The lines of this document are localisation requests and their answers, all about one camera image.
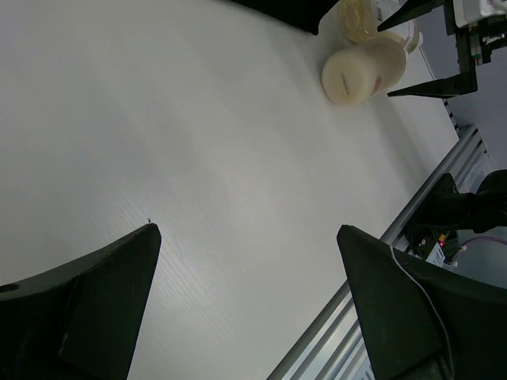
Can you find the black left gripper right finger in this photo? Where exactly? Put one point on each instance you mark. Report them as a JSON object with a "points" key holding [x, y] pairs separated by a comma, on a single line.
{"points": [[419, 321]]}

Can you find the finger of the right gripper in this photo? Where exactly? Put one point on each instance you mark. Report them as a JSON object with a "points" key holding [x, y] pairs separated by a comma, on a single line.
{"points": [[410, 10], [431, 87]]}

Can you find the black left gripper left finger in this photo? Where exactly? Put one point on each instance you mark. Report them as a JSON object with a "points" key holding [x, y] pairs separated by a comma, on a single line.
{"points": [[80, 320]]}

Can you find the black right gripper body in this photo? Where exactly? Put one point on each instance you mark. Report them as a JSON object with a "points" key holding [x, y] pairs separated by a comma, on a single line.
{"points": [[479, 28]]}

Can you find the amber pump soap bottle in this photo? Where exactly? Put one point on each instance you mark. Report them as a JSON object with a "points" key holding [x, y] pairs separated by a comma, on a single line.
{"points": [[359, 19]]}

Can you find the cream lotion bottle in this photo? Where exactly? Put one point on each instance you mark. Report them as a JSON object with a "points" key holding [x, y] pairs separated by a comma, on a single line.
{"points": [[355, 74]]}

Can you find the black canvas bag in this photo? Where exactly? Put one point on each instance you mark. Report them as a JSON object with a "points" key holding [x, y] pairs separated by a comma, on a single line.
{"points": [[304, 15]]}

